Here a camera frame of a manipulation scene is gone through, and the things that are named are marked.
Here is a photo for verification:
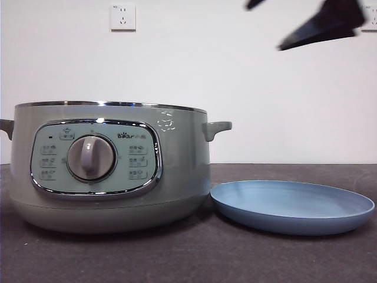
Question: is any white wall socket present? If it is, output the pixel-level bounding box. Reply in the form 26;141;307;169
361;5;377;33
110;4;137;32

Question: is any blue round plate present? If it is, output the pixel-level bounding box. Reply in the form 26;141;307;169
209;179;376;236

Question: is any pale green electric steamer pot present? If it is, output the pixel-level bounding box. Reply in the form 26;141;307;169
0;100;233;235

